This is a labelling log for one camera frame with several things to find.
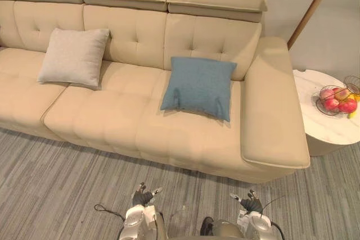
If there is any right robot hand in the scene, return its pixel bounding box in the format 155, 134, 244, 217
229, 190, 264, 213

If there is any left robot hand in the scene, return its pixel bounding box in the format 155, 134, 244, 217
132, 182, 164, 206

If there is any silver robot leg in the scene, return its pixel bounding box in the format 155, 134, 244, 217
212, 219, 240, 240

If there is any dark robot foot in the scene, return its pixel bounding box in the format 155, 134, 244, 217
200, 216, 215, 238

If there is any beige leather sofa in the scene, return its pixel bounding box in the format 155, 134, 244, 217
0, 0, 311, 183

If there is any round white marble side table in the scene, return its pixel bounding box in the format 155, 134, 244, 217
292, 69, 360, 157

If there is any blue square cushion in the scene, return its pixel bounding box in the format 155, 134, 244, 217
160, 56, 238, 123

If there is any light grey square cushion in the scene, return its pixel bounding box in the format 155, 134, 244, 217
37, 28, 111, 89

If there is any curved wooden floor lamp pole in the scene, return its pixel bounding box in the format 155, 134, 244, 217
287, 0, 339, 46

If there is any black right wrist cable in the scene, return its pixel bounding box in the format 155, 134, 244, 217
260, 194, 283, 240

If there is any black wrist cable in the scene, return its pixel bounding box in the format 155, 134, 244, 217
94, 203, 127, 224
260, 194, 283, 240

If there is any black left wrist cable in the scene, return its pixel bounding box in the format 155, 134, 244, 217
94, 203, 127, 224

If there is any black wire fruit basket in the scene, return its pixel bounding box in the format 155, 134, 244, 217
310, 75, 360, 117

